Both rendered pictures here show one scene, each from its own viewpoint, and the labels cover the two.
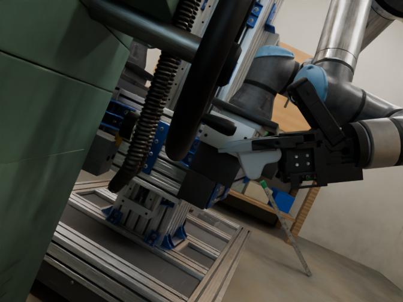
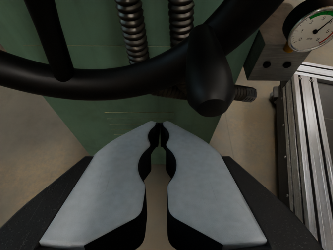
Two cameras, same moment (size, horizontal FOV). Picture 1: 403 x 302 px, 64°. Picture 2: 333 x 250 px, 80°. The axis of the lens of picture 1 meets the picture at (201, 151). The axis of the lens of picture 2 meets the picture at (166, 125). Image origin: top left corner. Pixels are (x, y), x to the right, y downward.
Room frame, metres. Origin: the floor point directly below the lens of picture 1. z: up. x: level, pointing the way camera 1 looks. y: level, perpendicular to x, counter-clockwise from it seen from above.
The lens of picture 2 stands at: (0.50, -0.09, 0.82)
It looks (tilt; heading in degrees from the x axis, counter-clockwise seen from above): 59 degrees down; 90
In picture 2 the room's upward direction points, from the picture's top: 1 degrees clockwise
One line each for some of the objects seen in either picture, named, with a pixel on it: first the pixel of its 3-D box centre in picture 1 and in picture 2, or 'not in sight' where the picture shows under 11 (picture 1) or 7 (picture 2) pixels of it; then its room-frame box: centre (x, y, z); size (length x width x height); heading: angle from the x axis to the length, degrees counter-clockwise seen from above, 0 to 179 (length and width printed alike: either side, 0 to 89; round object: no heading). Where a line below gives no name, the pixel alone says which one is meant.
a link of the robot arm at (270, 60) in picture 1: (271, 68); not in sight; (1.08, -0.10, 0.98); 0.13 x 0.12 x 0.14; 97
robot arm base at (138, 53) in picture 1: (129, 49); not in sight; (1.19, 0.39, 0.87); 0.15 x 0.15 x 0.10
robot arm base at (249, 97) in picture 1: (254, 100); not in sight; (1.08, -0.09, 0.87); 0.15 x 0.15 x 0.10
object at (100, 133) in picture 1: (86, 145); (270, 42); (0.69, 0.23, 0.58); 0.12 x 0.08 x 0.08; 91
